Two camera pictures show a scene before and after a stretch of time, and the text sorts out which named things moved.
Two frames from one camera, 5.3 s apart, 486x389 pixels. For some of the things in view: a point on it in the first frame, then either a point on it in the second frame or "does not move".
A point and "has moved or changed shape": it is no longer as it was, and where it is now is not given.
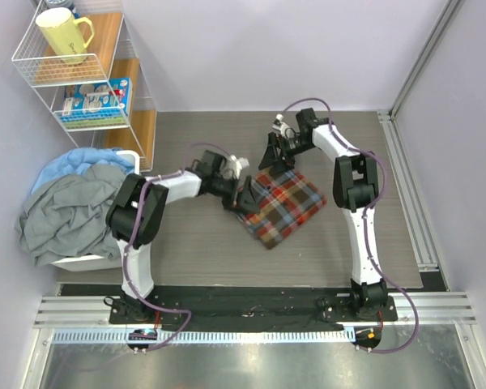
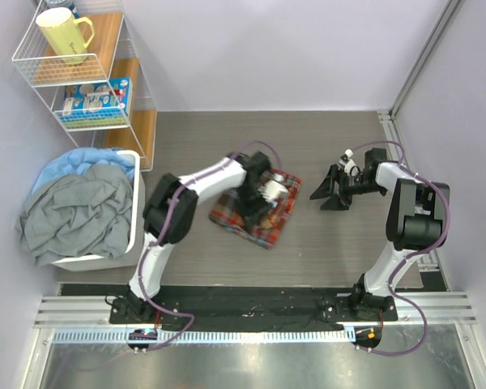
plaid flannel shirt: [286, 202] has moved or changed shape
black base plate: [251, 309] does not move
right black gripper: [270, 156] to [338, 202]
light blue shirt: [78, 160] does not move
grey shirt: [67, 215] does not move
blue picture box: [105, 104] does not move
